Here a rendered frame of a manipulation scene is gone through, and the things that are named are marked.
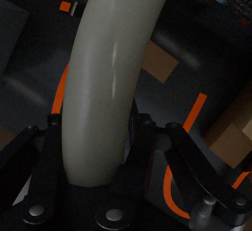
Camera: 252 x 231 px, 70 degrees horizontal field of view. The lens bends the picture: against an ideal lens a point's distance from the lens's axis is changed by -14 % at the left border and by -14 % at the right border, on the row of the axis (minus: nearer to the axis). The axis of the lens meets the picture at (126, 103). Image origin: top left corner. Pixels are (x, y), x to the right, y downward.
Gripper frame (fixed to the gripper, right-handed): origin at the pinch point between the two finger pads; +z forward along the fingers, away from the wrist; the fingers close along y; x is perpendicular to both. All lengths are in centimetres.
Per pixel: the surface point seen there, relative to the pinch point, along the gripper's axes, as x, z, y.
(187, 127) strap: -36, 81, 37
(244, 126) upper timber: -27, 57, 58
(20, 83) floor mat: -10, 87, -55
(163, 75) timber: -6, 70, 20
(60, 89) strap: -14, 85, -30
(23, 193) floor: -92, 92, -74
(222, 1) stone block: 16.9, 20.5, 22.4
